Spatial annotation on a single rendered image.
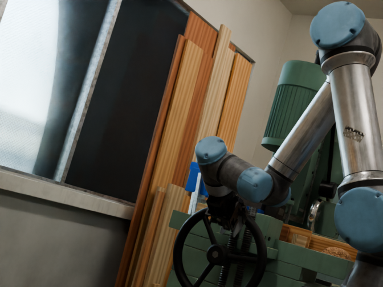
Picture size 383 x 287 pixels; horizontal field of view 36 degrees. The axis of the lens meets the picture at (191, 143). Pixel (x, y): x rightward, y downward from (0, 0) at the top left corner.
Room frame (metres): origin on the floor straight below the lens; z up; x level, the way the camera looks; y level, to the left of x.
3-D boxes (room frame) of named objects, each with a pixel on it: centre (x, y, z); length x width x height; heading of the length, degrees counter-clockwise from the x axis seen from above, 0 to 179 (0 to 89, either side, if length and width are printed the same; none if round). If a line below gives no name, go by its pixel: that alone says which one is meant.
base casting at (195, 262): (2.15, -0.38, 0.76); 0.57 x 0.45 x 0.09; 153
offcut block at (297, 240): (1.85, -0.40, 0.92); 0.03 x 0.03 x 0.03; 16
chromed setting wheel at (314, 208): (2.10, -0.49, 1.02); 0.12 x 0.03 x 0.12; 153
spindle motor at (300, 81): (2.04, -0.32, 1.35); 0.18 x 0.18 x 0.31
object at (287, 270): (1.99, -0.29, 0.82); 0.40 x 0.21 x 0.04; 63
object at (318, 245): (2.01, -0.39, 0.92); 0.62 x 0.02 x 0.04; 63
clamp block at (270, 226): (1.86, -0.26, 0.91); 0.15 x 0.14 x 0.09; 63
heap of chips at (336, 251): (1.84, -0.52, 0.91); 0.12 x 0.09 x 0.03; 153
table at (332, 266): (1.93, -0.30, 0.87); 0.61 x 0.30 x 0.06; 63
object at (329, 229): (2.13, -0.55, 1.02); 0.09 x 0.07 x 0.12; 63
